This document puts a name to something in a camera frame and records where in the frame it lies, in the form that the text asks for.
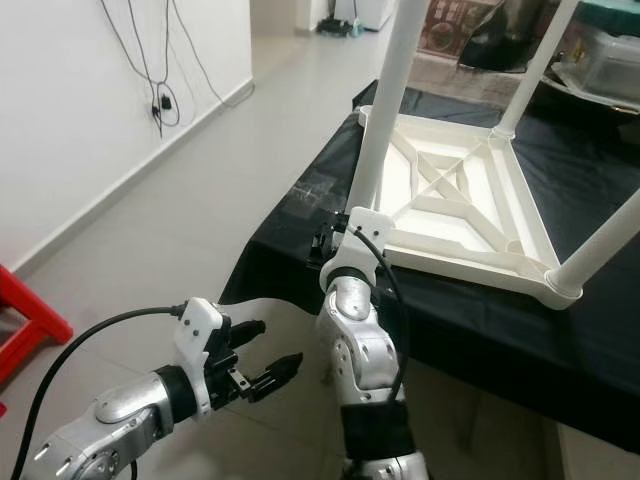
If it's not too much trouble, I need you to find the orange-lidded storage box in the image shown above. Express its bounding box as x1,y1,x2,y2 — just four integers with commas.
425,0,476,56

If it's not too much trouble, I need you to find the long thin black wall cable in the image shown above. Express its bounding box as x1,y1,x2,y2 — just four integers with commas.
168,0,254,106

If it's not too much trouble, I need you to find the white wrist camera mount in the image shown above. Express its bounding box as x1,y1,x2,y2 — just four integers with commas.
322,208,394,281
172,297,229,386

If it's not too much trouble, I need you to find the looped black wall cable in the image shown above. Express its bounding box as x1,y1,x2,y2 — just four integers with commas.
100,0,181,141

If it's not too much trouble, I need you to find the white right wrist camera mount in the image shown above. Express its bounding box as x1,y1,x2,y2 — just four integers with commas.
322,208,394,281

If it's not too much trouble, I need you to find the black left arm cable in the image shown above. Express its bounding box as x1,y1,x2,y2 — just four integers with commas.
10,305,189,480

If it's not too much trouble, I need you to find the green round lid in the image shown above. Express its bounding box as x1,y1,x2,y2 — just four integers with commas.
575,0,640,21

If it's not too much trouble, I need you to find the red floor object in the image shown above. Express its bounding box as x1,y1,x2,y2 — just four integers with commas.
0,265,76,416

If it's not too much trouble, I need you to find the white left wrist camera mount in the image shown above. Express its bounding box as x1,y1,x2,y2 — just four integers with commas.
172,297,229,386

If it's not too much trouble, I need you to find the beige patterned bench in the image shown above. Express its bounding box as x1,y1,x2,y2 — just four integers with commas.
395,45,521,106

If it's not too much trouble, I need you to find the crumpled clear tape piece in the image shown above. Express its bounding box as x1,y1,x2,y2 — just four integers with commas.
290,170,346,216

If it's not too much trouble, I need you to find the black plastic bag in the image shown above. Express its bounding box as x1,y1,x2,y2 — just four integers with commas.
460,0,561,71

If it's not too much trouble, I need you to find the clear plastic storage bin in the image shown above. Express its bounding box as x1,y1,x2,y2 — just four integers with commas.
555,20,640,101

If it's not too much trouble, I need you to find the black tablecloth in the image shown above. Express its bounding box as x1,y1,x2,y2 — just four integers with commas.
220,80,640,453

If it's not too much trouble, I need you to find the white children table top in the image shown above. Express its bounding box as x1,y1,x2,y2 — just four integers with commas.
345,105,586,311

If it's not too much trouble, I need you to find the white plastic table leg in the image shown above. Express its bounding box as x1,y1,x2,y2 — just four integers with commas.
495,0,581,141
545,190,640,301
345,0,431,216

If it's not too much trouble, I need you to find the black floor appliance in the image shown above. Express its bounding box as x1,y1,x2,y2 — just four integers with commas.
318,18,361,37

